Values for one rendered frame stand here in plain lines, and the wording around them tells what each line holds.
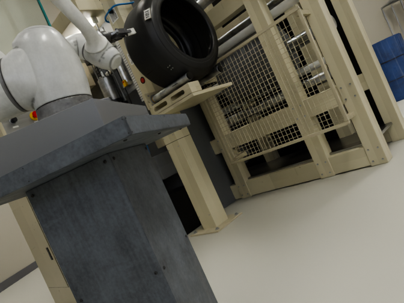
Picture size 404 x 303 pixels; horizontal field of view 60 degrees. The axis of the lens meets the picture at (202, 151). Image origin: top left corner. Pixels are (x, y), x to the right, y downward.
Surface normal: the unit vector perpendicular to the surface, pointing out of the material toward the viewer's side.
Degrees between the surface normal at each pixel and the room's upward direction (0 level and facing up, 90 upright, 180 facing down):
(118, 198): 90
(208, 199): 90
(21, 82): 96
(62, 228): 90
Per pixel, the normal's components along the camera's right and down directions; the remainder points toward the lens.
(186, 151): 0.66, -0.28
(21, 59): -0.11, -0.14
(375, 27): -0.19, 0.11
